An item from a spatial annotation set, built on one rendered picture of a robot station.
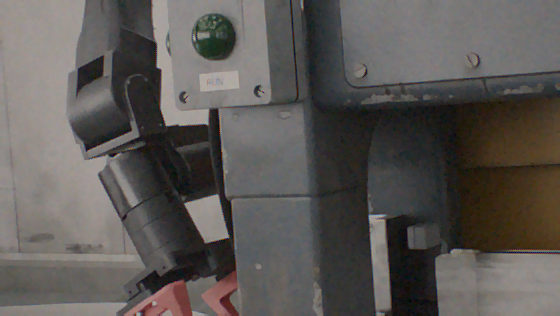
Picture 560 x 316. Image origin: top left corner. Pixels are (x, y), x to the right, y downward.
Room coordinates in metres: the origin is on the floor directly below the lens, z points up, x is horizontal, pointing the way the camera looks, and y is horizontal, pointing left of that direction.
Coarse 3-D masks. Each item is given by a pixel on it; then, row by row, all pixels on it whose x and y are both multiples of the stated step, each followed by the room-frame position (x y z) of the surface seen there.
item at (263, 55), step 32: (192, 0) 0.71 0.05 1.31; (224, 0) 0.70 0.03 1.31; (256, 0) 0.68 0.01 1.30; (288, 0) 0.71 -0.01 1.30; (256, 32) 0.68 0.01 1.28; (288, 32) 0.70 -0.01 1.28; (192, 64) 0.71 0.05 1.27; (224, 64) 0.70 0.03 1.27; (256, 64) 0.69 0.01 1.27; (288, 64) 0.70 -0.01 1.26; (192, 96) 0.71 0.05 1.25; (224, 96) 0.70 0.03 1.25; (256, 96) 0.69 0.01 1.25; (288, 96) 0.70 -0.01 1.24
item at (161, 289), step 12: (168, 276) 0.96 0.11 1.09; (144, 288) 0.93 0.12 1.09; (156, 288) 0.91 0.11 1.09; (168, 288) 0.89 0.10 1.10; (180, 288) 0.90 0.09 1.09; (132, 300) 0.91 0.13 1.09; (144, 300) 0.90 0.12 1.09; (156, 300) 0.90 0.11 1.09; (168, 300) 0.89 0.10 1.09; (180, 300) 0.90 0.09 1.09; (120, 312) 0.92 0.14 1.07; (132, 312) 0.91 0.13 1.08; (144, 312) 0.92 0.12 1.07; (156, 312) 0.91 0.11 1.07; (180, 312) 0.89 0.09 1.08
